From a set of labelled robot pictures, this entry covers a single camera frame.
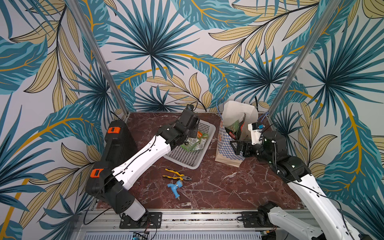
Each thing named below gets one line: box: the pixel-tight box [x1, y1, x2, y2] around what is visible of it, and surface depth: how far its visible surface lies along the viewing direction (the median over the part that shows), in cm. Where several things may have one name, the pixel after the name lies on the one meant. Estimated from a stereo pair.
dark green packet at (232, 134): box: [224, 127, 238, 140], surface depth 80 cm
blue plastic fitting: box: [167, 179, 184, 201], surface depth 83 cm
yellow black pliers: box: [162, 168, 193, 181], surface depth 88 cm
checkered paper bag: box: [215, 100, 259, 167], surface depth 90 cm
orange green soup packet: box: [180, 131, 209, 152], surface depth 100 cm
